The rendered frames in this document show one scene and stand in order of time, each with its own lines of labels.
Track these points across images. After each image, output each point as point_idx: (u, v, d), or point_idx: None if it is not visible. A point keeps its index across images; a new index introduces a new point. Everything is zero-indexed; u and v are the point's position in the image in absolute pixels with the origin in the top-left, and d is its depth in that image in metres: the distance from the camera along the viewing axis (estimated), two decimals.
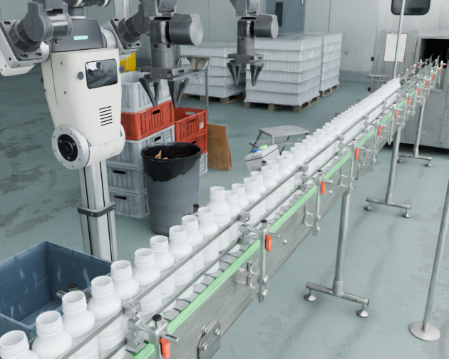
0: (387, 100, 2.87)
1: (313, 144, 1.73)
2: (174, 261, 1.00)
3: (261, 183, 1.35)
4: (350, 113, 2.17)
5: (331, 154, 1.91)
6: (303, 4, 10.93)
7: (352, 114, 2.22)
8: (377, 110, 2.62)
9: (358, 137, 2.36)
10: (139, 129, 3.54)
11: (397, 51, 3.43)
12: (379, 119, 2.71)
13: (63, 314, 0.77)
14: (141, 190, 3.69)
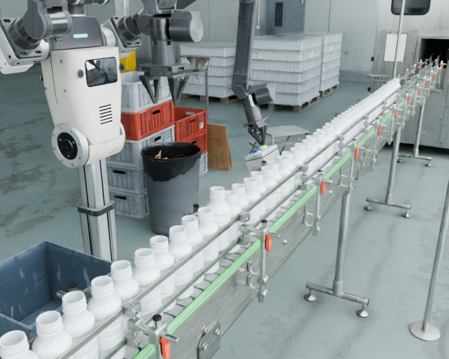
0: (387, 100, 2.87)
1: (313, 144, 1.73)
2: (174, 261, 1.00)
3: (261, 183, 1.35)
4: (350, 113, 2.17)
5: (331, 154, 1.91)
6: (303, 4, 10.93)
7: (352, 114, 2.22)
8: (377, 110, 2.62)
9: (358, 137, 2.36)
10: (139, 129, 3.54)
11: (397, 51, 3.43)
12: (379, 119, 2.71)
13: (63, 314, 0.77)
14: (141, 190, 3.69)
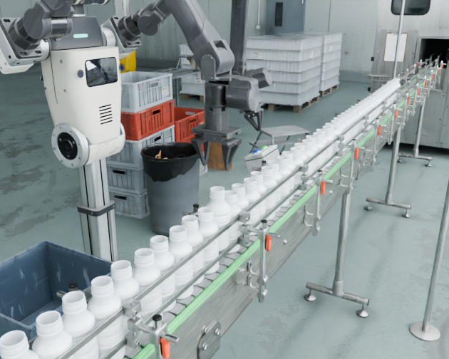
0: (387, 100, 2.87)
1: (313, 144, 1.73)
2: (174, 261, 1.00)
3: (261, 183, 1.35)
4: (350, 113, 2.17)
5: (331, 154, 1.91)
6: (303, 4, 10.93)
7: (352, 114, 2.22)
8: (377, 110, 2.62)
9: (358, 137, 2.36)
10: (139, 129, 3.54)
11: (397, 51, 3.43)
12: (379, 119, 2.71)
13: (63, 314, 0.77)
14: (141, 190, 3.69)
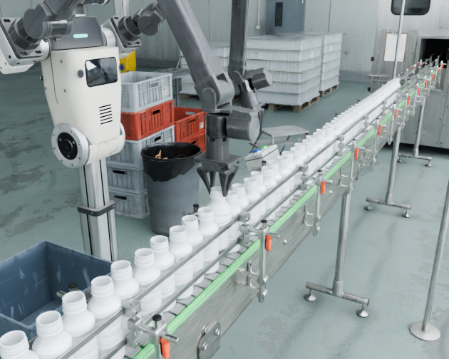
0: (387, 100, 2.87)
1: (313, 144, 1.73)
2: (174, 261, 1.00)
3: (261, 183, 1.35)
4: (350, 113, 2.17)
5: (331, 154, 1.91)
6: (303, 4, 10.93)
7: (352, 114, 2.22)
8: (377, 110, 2.62)
9: (358, 137, 2.36)
10: (139, 129, 3.54)
11: (397, 51, 3.43)
12: (379, 119, 2.71)
13: (63, 314, 0.77)
14: (141, 190, 3.69)
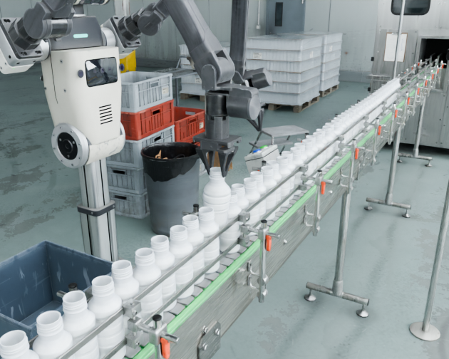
0: (387, 100, 2.87)
1: (313, 144, 1.73)
2: (174, 260, 1.01)
3: (261, 183, 1.35)
4: (350, 113, 2.17)
5: (331, 154, 1.91)
6: (303, 4, 10.93)
7: (352, 114, 2.22)
8: (377, 110, 2.62)
9: (358, 137, 2.36)
10: (139, 129, 3.54)
11: (397, 51, 3.43)
12: (379, 119, 2.71)
13: (64, 314, 0.77)
14: (141, 190, 3.69)
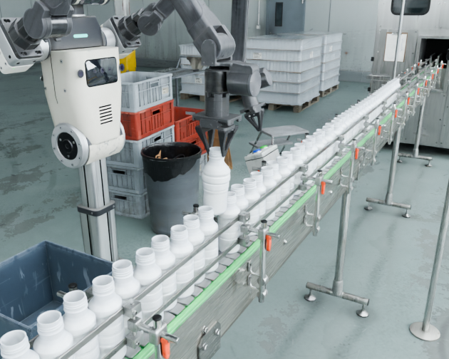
0: (387, 100, 2.87)
1: (313, 144, 1.73)
2: (175, 259, 1.01)
3: (260, 183, 1.35)
4: (350, 113, 2.17)
5: (331, 154, 1.91)
6: (303, 4, 10.93)
7: (352, 114, 2.22)
8: (377, 110, 2.62)
9: (358, 137, 2.36)
10: (139, 129, 3.54)
11: (397, 51, 3.43)
12: (379, 119, 2.71)
13: (65, 314, 0.77)
14: (141, 190, 3.69)
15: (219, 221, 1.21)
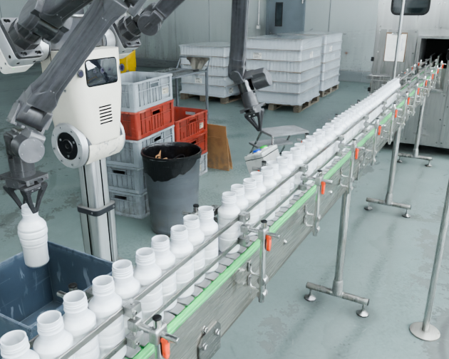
0: (387, 100, 2.87)
1: (313, 144, 1.73)
2: (175, 259, 1.01)
3: (260, 183, 1.35)
4: (350, 113, 2.17)
5: (331, 154, 1.91)
6: (303, 4, 10.93)
7: (352, 114, 2.22)
8: (377, 110, 2.62)
9: (358, 137, 2.36)
10: (139, 129, 3.54)
11: (397, 51, 3.43)
12: (379, 119, 2.71)
13: (65, 314, 0.77)
14: (141, 190, 3.69)
15: (219, 221, 1.21)
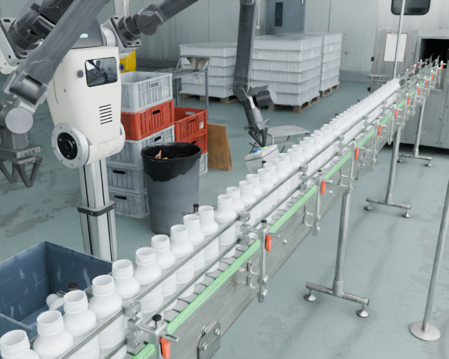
0: (386, 100, 2.85)
1: (311, 145, 1.71)
2: (175, 259, 1.01)
3: (256, 186, 1.33)
4: (348, 114, 2.15)
5: (330, 155, 1.89)
6: (303, 4, 10.93)
7: (351, 115, 2.20)
8: (376, 110, 2.60)
9: (357, 137, 2.34)
10: (139, 129, 3.54)
11: (397, 51, 3.43)
12: None
13: (65, 314, 0.77)
14: (141, 190, 3.69)
15: None
